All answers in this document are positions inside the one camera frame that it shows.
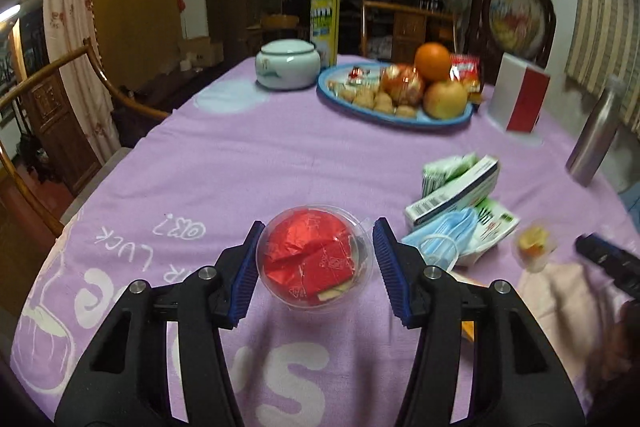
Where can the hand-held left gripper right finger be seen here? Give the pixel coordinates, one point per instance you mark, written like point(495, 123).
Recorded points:
point(390, 267)

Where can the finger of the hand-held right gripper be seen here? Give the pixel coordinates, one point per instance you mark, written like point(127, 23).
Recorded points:
point(605, 257)

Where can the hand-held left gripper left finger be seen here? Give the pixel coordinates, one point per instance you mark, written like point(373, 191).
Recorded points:
point(245, 267)

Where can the clear cup with red wrapper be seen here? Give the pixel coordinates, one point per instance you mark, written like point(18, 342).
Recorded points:
point(310, 257)

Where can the small clear cup yellow contents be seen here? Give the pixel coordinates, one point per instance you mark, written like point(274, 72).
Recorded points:
point(535, 247)

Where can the white medicine box blue stripe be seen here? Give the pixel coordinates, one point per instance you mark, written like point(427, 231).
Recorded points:
point(460, 192)

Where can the green and white packet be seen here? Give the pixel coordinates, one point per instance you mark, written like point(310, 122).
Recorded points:
point(445, 172)

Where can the white medicine box green print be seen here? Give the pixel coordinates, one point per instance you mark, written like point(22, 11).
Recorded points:
point(492, 227)

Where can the blue face mask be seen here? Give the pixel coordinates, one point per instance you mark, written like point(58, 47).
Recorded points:
point(450, 232)

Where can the purple printed tablecloth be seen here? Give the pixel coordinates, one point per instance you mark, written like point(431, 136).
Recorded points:
point(250, 157)

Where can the stainless steel bottle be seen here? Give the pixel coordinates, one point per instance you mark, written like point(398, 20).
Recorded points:
point(595, 142)

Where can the pile of walnuts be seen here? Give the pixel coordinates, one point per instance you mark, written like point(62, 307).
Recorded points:
point(375, 99)

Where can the apple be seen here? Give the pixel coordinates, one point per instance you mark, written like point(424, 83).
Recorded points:
point(445, 99)

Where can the red and white box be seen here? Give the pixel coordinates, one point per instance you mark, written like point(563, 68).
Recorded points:
point(520, 99)

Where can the blue oval plate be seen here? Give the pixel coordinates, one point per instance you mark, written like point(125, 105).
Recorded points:
point(329, 93)

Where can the red wrapped candy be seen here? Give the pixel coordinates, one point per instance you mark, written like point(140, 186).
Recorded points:
point(356, 74)

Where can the white ceramic lidded jar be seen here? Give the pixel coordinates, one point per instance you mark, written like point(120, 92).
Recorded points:
point(287, 64)

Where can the orange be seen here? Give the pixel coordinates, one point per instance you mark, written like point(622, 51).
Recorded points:
point(432, 62)

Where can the red snack packet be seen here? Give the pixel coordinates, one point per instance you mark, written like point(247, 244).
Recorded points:
point(465, 69)

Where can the wooden chair with carved back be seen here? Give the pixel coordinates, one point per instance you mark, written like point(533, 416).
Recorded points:
point(400, 22)

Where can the striped beige curtain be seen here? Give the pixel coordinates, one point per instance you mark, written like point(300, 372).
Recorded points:
point(600, 7)

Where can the curved-back wooden chair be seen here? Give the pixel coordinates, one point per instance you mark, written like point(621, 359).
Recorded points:
point(50, 107)

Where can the round embroidered table screen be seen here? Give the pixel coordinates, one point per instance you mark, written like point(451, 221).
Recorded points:
point(515, 14)

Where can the yellow carton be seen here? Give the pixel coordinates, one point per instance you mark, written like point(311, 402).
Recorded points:
point(325, 7)

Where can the floral red-trimmed curtain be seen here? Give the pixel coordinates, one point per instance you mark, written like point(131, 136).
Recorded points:
point(70, 57)

